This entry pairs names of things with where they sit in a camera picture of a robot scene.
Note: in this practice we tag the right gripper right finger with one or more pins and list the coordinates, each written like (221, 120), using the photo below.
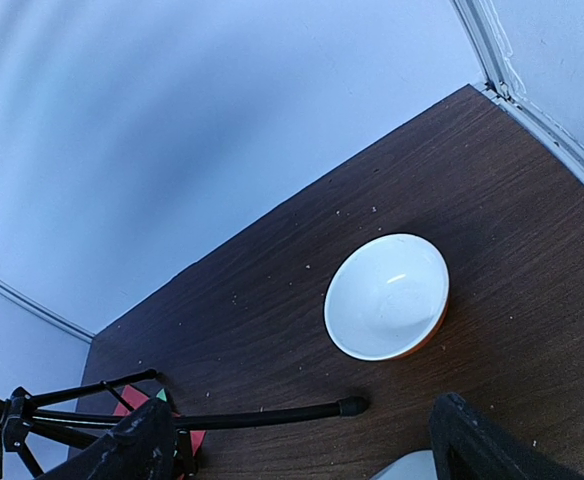
(468, 445)

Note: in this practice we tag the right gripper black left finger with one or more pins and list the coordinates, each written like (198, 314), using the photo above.
(140, 446)

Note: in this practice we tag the red paper sheet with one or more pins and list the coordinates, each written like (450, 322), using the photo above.
(134, 397)

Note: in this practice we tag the grey metronome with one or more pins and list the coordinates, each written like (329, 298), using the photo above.
(418, 465)

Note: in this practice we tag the green paper sheet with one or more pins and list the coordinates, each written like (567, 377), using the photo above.
(161, 395)

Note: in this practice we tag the black perforated music stand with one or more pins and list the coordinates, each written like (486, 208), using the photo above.
(23, 414)

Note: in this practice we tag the orange and white bowl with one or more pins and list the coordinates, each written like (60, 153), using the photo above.
(388, 298)

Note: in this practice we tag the left aluminium frame post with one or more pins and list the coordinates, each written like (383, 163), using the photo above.
(45, 314)

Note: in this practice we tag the aluminium frame post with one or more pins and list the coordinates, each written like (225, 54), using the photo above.
(45, 314)
(491, 46)

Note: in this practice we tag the right aluminium frame post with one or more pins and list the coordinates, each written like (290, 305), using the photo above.
(491, 46)

